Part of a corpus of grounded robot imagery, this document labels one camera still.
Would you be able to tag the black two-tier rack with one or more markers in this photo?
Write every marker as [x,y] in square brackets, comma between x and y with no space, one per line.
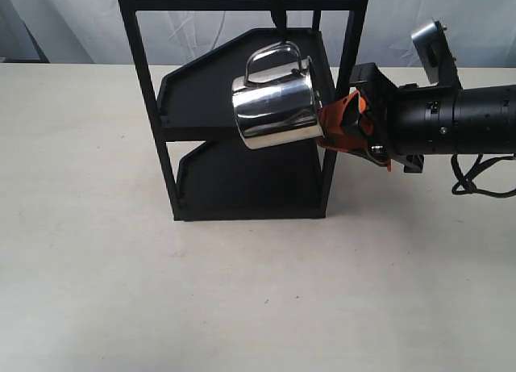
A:
[208,172]

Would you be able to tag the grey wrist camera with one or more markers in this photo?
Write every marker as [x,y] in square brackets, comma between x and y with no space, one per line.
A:
[439,64]

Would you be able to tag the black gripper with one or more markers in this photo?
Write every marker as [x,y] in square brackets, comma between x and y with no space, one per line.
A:
[375,96]

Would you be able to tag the white backdrop curtain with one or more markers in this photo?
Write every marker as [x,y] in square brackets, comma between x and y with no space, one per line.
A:
[481,33]

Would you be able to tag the stainless steel mug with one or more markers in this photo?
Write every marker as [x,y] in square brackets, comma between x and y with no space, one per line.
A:
[277,100]

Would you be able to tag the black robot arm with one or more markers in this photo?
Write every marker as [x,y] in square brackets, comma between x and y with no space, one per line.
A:
[440,120]

